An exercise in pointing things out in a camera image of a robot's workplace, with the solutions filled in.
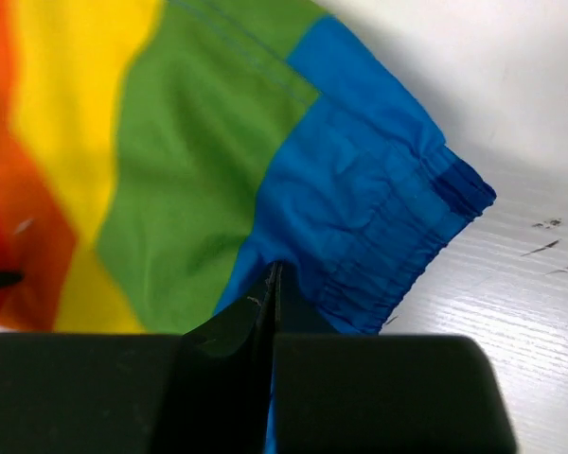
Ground rainbow striped shorts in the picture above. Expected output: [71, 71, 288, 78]
[0, 1, 496, 333]

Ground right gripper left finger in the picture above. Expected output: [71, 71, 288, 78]
[0, 266, 277, 453]

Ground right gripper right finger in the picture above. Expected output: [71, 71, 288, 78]
[272, 264, 518, 453]

